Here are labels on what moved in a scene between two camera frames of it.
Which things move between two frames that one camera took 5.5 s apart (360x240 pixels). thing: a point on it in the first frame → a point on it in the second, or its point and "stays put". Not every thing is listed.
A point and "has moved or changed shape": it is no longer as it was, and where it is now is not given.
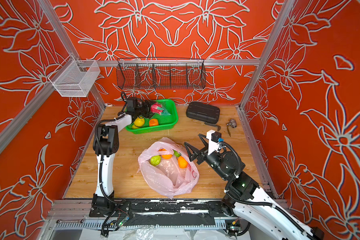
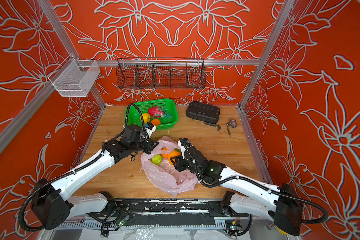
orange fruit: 182,162 has moved or changed shape
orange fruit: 166,156 stays put
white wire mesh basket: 74,78 stays put
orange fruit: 153,122 stays put
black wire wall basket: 160,73 stays put
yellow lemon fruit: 139,122 has moved or changed shape
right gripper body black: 216,162 → 183,165
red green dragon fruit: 157,108 has moved or changed shape
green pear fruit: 155,160 stays put
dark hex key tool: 219,127 stays put
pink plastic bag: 167,178 stays put
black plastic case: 203,112 stays put
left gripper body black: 142,110 → 142,144
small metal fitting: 232,123 stays put
